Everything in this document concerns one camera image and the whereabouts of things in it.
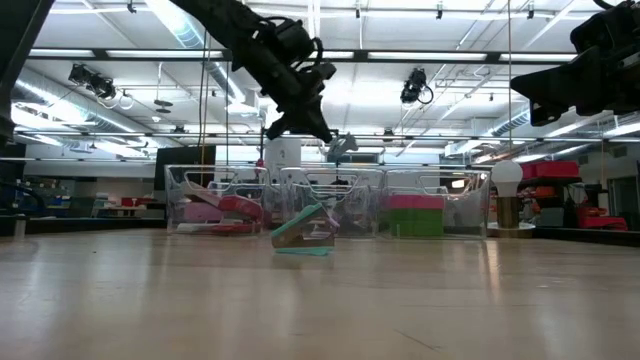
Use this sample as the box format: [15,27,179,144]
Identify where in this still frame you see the black ceiling camera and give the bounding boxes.
[399,67,434,107]
[67,62,135,112]

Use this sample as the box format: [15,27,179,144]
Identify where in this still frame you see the black monitor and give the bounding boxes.
[153,144,218,192]

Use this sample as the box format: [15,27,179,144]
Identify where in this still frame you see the green tape roll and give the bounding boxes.
[387,208,446,238]

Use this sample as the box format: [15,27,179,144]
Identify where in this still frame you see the white bulb on brass base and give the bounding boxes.
[487,159,538,239]

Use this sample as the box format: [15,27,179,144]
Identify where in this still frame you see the red storage bins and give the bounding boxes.
[519,159,584,184]

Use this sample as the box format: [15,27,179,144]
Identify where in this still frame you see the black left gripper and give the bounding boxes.
[232,29,337,145]

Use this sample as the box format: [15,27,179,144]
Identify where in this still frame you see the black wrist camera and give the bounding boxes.
[269,18,324,64]

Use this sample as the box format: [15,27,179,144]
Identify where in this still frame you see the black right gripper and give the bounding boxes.
[510,0,640,126]

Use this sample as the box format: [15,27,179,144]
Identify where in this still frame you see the black staple remover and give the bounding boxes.
[338,215,372,237]

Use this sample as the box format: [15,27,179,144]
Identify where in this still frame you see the clear plastic bin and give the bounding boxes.
[381,167,492,241]
[164,163,281,237]
[277,165,387,240]

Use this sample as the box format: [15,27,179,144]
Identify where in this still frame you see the red stapler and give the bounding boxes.
[209,193,274,236]

